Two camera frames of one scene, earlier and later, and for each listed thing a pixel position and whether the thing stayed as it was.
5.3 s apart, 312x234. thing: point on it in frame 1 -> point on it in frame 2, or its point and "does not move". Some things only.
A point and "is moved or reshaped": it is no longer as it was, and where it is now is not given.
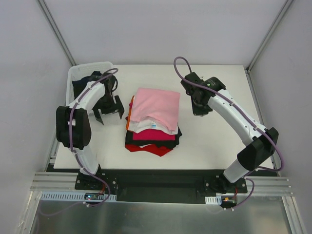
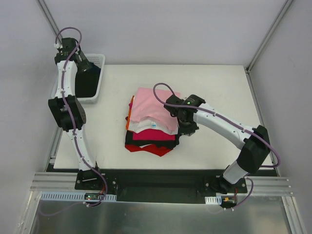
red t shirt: [152, 148] does not move
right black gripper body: [199, 107] -> [186, 130]
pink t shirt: [165, 105] does not move
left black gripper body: [107, 107] -> [86, 66]
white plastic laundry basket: [78, 71] is moved or reshaped
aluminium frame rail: [45, 182] does not move
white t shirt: [151, 123] does not move
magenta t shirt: [152, 134] does not move
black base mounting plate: [160, 185] does not move
